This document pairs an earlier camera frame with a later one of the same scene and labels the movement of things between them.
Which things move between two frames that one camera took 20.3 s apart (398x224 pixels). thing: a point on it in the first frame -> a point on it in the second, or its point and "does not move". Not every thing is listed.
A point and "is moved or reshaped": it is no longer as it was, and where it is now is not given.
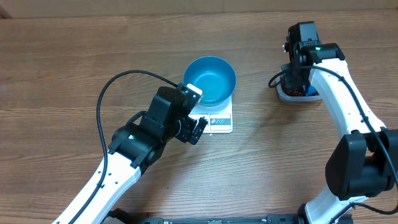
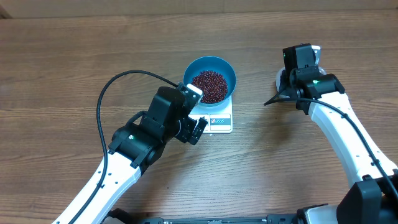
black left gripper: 185,132 does not move
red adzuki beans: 292,91 is moved or reshaped
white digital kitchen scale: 219,119 does not move
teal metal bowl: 214,76 does not move
